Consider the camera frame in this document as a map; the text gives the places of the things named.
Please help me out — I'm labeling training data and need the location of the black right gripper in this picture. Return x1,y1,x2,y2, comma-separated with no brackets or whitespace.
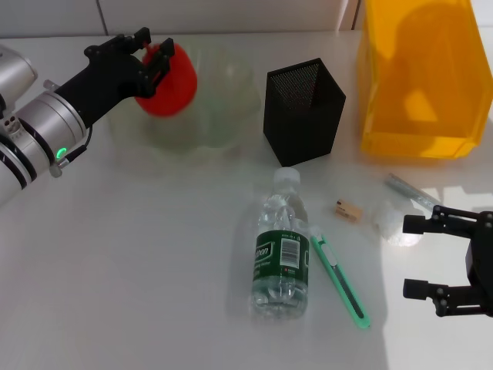
402,204,493,318

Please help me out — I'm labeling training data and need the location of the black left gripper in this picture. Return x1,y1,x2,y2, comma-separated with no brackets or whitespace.
53,27,175,127

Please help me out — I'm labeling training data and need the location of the red-orange orange fruit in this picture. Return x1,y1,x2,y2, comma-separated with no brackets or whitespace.
134,42,200,116

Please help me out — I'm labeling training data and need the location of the clear plastic ball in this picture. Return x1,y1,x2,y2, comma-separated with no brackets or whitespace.
371,200,420,247

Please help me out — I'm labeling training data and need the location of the grey metal ruler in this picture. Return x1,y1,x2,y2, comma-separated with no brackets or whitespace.
384,173,443,208

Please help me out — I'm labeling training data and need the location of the green utility knife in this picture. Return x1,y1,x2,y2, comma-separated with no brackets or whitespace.
309,226,371,331

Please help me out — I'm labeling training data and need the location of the small tan eraser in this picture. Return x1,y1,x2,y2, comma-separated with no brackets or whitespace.
332,198,364,223

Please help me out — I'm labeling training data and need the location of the clear water bottle green label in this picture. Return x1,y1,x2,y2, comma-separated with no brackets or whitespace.
250,167,311,321

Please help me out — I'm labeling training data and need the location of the clear green glass fruit plate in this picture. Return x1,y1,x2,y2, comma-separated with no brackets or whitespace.
107,38,261,154

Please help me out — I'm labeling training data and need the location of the black mesh pen holder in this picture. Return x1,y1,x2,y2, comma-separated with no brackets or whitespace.
263,57,347,170

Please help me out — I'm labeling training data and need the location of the yellow plastic bin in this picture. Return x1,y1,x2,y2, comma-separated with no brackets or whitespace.
356,0,493,160

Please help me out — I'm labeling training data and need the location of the black wrist cable silver plug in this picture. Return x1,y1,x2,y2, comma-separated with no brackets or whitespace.
49,126,94,179

